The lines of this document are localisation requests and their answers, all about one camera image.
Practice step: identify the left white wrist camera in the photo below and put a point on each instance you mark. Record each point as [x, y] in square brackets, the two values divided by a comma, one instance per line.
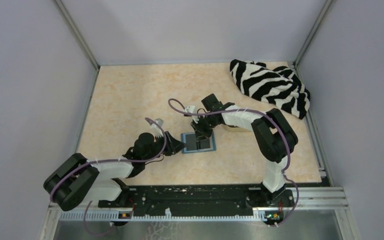
[156, 128]

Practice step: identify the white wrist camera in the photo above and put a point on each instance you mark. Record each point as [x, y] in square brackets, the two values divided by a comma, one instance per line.
[190, 111]
[156, 128]

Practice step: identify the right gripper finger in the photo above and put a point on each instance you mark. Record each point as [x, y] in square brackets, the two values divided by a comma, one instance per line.
[207, 133]
[199, 136]

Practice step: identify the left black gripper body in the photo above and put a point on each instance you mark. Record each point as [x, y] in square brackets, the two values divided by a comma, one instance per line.
[168, 151]

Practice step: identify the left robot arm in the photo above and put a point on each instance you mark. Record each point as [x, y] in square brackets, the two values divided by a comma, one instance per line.
[79, 180]

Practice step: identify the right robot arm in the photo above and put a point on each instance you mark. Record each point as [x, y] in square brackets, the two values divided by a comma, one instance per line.
[274, 136]

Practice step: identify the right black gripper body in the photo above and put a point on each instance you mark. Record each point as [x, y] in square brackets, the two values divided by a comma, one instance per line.
[205, 125]

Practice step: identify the blue leather card holder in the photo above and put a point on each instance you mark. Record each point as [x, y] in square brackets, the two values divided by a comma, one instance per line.
[212, 138]

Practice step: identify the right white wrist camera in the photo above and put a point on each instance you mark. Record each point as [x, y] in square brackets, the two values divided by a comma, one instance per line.
[190, 111]

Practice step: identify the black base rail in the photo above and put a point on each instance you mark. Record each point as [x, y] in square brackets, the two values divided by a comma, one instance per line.
[226, 200]

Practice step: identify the dark card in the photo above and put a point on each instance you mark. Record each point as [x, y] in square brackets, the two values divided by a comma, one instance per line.
[204, 145]

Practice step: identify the white slotted cable duct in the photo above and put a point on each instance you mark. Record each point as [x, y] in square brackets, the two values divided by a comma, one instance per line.
[116, 216]

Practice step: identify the zebra striped cloth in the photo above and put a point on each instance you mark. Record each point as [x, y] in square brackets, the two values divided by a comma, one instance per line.
[279, 86]

